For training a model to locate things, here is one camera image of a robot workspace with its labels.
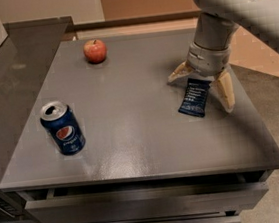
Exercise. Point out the dark blue rxbar wrapper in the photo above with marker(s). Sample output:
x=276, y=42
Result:
x=195, y=98

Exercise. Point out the blue pepsi can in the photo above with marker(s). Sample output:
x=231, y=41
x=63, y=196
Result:
x=60, y=123

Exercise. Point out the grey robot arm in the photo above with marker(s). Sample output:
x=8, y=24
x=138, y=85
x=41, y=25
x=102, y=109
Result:
x=219, y=19

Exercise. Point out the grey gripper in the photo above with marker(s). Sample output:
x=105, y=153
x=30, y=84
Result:
x=207, y=59

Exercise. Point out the upper grey drawer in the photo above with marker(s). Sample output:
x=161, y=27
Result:
x=147, y=203

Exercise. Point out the red apple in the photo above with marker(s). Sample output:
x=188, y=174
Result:
x=95, y=51

